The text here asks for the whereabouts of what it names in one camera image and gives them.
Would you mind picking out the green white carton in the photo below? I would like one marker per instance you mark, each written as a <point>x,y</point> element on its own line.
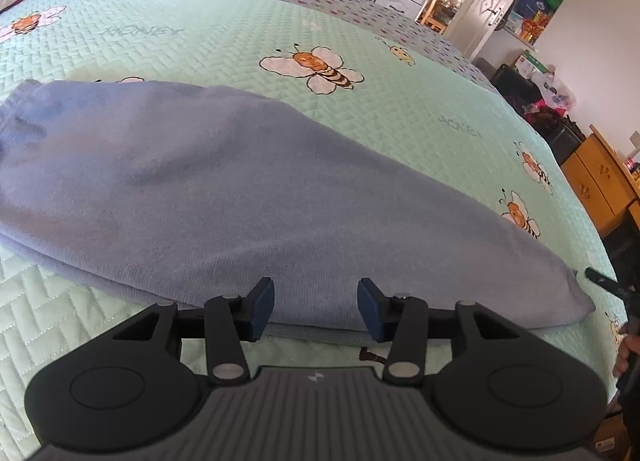
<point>527,63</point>

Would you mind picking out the wooden cabinet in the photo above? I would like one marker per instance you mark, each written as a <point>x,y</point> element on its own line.
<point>595,176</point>

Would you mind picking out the person's right hand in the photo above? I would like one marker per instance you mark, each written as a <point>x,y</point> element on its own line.
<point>623,351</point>

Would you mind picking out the light blue fleece garment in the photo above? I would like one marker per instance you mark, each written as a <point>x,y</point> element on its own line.
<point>250,191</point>

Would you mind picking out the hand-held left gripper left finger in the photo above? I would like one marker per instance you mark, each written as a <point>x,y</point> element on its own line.
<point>265,308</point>

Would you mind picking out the black box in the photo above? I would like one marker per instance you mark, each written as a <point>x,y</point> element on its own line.
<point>510,81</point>
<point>565,141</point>

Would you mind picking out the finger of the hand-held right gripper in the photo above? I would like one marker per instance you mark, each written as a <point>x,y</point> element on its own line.
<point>600,278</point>

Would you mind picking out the black computer case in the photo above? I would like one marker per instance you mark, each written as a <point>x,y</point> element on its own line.
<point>625,246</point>

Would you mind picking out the cardboard box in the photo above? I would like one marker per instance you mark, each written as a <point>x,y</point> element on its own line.
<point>607,433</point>

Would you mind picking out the green bee print bed mat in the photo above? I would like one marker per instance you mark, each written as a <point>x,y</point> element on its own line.
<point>425,106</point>

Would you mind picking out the white plastic bag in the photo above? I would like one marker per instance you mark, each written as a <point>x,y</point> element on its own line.
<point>557,91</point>

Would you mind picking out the wooden chair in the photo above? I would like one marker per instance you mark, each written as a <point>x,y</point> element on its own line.
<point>435,16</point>

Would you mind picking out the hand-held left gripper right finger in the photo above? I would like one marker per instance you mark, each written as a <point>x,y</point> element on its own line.
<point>370,311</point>

